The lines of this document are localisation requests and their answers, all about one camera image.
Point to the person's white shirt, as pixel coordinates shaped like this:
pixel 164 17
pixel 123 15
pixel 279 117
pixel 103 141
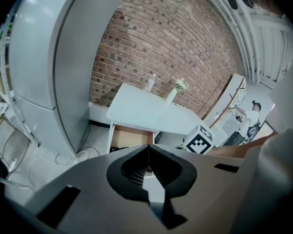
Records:
pixel 278 155

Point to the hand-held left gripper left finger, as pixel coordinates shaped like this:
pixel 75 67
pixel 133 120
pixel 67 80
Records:
pixel 88 191

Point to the black office chair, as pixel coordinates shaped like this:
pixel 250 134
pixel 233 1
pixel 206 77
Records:
pixel 14 183

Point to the person's right forearm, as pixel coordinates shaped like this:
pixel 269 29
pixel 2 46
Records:
pixel 234 150

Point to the grey refrigerator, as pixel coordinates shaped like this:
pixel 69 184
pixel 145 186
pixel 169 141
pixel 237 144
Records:
pixel 39 57

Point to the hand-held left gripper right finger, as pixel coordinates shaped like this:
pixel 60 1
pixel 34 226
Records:
pixel 210 191

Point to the clear plastic bottle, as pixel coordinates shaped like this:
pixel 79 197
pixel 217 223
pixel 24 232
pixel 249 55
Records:
pixel 150 85

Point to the white desk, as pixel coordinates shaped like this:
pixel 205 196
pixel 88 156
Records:
pixel 141 106

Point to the white metal shelf rack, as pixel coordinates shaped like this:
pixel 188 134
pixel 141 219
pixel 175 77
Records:
pixel 3 57

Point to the white shelf unit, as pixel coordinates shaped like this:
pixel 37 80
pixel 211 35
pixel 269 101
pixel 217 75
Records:
pixel 230 86

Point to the white vase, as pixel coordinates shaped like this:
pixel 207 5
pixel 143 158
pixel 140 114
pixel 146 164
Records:
pixel 171 96

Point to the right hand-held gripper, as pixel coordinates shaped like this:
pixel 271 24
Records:
pixel 197 142

